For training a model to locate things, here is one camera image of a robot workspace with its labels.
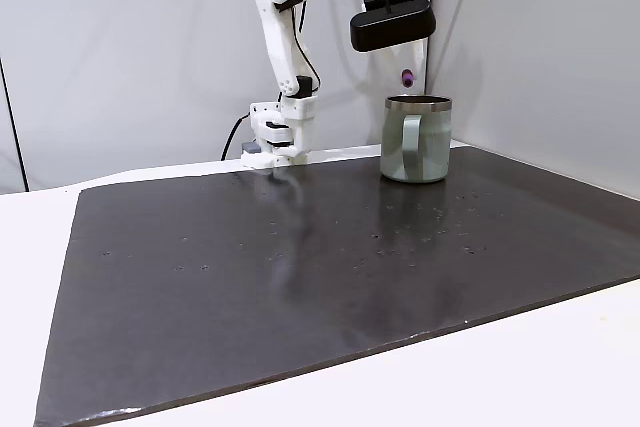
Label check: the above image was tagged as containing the black oval camera box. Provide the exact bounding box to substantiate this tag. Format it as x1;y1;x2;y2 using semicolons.
348;0;437;54

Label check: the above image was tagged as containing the black table mat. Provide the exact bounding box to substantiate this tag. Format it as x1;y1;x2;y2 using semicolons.
33;145;640;427

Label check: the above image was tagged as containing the pale green steel-rimmed mug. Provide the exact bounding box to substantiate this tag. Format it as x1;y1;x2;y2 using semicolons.
379;94;454;185

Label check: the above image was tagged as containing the black power cable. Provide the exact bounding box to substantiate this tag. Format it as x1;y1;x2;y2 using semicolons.
220;113;252;163

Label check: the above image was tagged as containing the black arm motor cable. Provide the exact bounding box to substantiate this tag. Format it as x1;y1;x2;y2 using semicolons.
291;0;323;96

